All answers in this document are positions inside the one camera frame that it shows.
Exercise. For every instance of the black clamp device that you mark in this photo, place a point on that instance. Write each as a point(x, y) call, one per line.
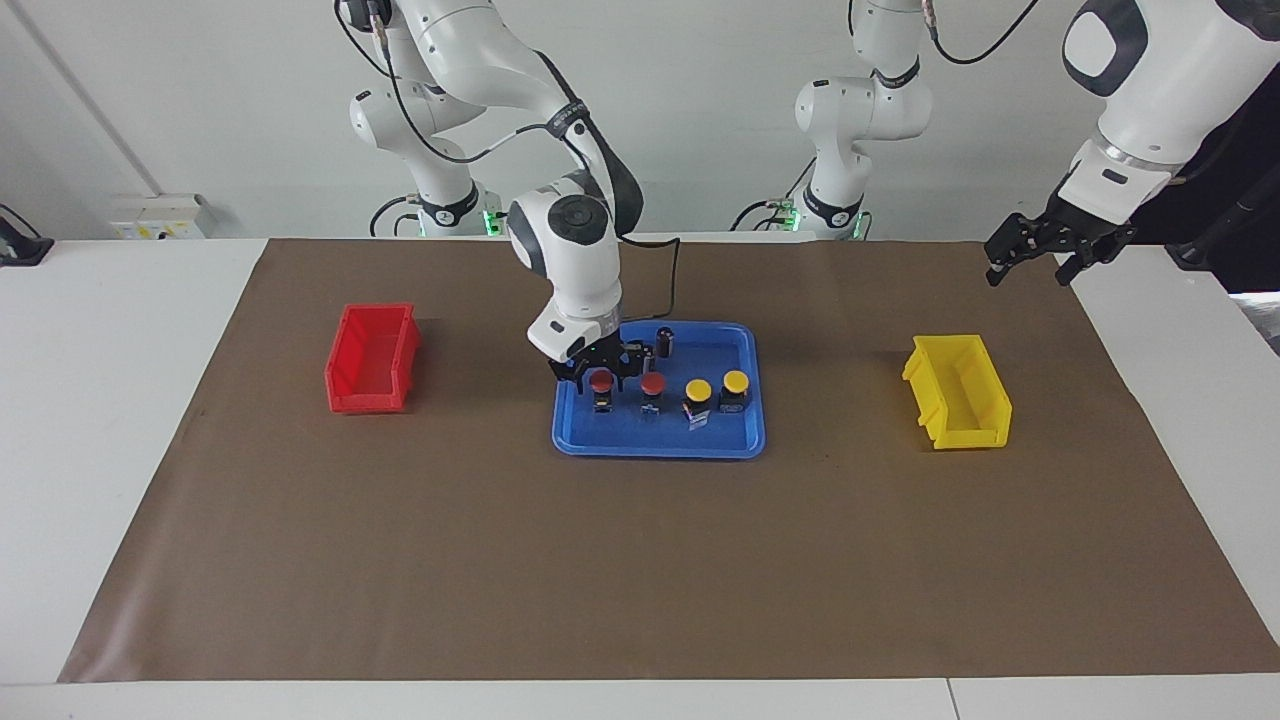
point(20, 245)

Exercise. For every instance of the dark panel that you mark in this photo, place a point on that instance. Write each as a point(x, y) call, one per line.
point(1255, 200)

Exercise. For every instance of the red plastic bin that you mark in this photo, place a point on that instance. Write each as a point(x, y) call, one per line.
point(365, 365)

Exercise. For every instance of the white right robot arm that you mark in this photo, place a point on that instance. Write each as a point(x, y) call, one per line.
point(575, 260)

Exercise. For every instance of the brown paper table mat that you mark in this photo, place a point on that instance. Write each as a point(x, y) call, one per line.
point(400, 550)

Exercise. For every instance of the yellow push button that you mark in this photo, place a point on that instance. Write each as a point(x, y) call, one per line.
point(735, 381)
point(698, 390)

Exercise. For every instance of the yellow plastic bin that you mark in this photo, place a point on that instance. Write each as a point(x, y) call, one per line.
point(960, 420)

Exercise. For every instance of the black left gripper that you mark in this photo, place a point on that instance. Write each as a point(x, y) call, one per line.
point(1075, 232)

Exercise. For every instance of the red push button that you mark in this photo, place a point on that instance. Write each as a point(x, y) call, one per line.
point(652, 384)
point(601, 381)

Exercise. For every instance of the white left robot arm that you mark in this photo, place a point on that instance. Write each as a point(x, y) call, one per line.
point(860, 100)

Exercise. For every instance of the grey metal box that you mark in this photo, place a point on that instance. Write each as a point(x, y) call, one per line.
point(1262, 325)

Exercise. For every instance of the blue plastic tray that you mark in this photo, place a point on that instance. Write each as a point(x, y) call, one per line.
point(660, 440)

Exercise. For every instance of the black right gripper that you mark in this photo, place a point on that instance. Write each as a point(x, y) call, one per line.
point(605, 352)

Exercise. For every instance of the black cylindrical capacitor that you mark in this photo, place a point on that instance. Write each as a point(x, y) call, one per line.
point(643, 355)
point(664, 342)

